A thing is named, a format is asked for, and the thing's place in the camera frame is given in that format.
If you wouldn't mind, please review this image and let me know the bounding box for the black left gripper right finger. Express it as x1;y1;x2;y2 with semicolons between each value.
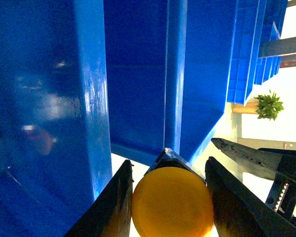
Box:
205;157;296;237

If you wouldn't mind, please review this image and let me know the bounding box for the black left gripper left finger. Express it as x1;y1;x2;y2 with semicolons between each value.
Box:
65;160;133;237

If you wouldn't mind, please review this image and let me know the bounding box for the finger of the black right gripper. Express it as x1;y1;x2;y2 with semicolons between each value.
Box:
211;138;286;180

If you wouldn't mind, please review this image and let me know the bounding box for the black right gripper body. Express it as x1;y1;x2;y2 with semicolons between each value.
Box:
257;147;296;233

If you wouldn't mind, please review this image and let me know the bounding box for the yellow mushroom push button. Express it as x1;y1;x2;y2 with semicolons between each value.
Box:
132;148;214;237

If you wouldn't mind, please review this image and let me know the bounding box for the green potted plant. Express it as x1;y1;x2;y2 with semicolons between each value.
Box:
254;90;284;121

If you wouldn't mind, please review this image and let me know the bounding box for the blue middle bin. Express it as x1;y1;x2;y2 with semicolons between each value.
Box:
104;0;238;165

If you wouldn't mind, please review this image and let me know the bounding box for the blue source bin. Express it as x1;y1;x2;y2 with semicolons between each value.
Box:
0;0;112;237

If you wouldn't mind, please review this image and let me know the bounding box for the blue target bin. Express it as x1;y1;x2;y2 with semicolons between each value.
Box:
227;0;288;105

